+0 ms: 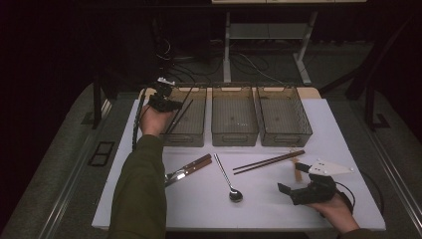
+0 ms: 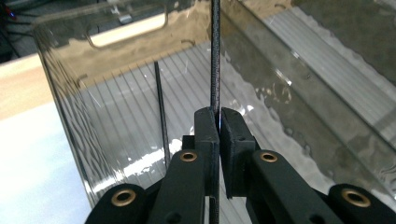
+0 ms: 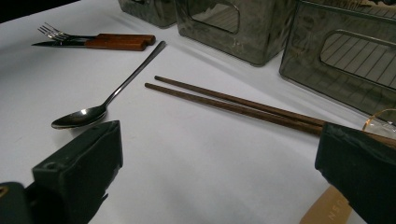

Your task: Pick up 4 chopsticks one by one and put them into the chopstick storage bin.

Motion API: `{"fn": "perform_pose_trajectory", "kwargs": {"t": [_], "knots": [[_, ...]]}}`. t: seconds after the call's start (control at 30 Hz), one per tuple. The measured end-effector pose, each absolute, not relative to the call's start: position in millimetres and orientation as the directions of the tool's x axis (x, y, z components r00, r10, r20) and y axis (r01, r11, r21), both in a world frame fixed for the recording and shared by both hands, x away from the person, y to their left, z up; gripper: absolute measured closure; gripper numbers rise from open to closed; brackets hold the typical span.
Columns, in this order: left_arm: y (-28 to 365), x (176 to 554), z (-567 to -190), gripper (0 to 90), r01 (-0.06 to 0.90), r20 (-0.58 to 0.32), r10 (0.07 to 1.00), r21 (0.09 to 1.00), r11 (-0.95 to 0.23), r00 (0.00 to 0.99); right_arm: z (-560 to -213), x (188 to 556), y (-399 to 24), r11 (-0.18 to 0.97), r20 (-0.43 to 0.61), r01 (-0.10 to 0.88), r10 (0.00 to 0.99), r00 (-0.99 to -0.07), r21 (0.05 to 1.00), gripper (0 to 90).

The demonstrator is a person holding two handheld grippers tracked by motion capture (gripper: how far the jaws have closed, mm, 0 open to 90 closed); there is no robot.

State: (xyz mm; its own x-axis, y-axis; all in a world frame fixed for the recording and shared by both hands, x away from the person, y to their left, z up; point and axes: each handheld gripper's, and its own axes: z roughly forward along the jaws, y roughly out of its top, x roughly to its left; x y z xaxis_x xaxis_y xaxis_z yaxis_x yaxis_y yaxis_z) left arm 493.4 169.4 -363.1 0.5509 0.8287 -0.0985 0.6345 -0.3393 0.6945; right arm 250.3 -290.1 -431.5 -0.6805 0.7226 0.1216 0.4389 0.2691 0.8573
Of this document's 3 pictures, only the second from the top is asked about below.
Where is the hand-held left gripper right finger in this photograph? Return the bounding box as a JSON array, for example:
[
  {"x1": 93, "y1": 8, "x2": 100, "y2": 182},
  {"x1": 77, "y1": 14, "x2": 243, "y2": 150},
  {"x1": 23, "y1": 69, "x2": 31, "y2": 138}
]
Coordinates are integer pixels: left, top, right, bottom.
[{"x1": 219, "y1": 106, "x2": 262, "y2": 200}]

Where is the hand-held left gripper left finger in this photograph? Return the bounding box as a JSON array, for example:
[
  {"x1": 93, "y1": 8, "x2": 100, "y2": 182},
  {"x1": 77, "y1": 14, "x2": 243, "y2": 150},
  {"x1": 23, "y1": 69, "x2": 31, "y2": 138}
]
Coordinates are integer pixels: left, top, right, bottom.
[{"x1": 181, "y1": 106, "x2": 220, "y2": 200}]

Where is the black chopstick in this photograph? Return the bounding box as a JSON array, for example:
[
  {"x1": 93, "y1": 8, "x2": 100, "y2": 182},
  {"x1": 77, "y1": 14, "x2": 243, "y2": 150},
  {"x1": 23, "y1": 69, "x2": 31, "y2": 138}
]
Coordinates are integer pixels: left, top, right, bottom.
[
  {"x1": 153, "y1": 61, "x2": 172, "y2": 170},
  {"x1": 210, "y1": 0, "x2": 222, "y2": 224}
]

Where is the translucent grey plastic bin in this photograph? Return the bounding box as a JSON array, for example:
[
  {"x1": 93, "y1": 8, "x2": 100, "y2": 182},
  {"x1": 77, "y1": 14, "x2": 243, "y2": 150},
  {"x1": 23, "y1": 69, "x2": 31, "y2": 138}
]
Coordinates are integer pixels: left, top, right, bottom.
[
  {"x1": 32, "y1": 0, "x2": 396, "y2": 217},
  {"x1": 242, "y1": 0, "x2": 396, "y2": 151}
]

